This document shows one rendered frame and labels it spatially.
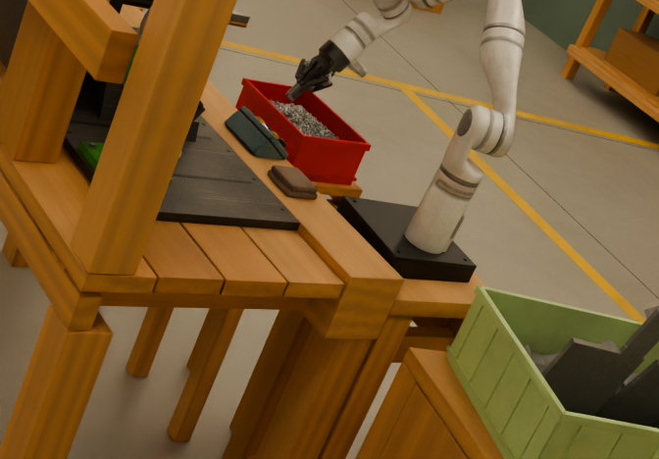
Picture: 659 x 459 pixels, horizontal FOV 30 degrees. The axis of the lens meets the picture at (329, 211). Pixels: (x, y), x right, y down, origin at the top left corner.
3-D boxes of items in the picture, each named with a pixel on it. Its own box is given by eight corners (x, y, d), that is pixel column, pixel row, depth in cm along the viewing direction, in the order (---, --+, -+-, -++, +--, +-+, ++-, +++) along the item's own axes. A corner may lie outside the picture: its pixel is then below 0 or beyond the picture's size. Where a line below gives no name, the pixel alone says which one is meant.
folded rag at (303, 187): (265, 174, 267) (270, 162, 266) (295, 178, 272) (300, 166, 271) (286, 197, 260) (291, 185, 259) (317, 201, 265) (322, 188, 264)
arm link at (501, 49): (533, 37, 262) (495, 22, 259) (517, 152, 253) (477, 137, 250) (511, 53, 270) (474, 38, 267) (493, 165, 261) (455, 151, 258)
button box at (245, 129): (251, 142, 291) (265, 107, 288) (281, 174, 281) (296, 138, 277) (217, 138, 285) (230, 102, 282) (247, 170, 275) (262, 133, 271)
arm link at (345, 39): (363, 79, 288) (382, 62, 288) (341, 48, 280) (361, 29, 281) (344, 66, 294) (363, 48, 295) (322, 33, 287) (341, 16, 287)
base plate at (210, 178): (97, 12, 328) (99, 5, 327) (297, 230, 252) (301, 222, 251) (-57, -17, 302) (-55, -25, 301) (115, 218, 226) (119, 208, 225)
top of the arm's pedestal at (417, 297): (423, 242, 291) (430, 229, 290) (500, 321, 269) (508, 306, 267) (314, 232, 272) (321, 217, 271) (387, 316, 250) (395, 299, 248)
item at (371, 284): (101, 33, 355) (117, -15, 350) (377, 340, 252) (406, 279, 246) (57, 25, 347) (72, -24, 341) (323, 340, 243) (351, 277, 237)
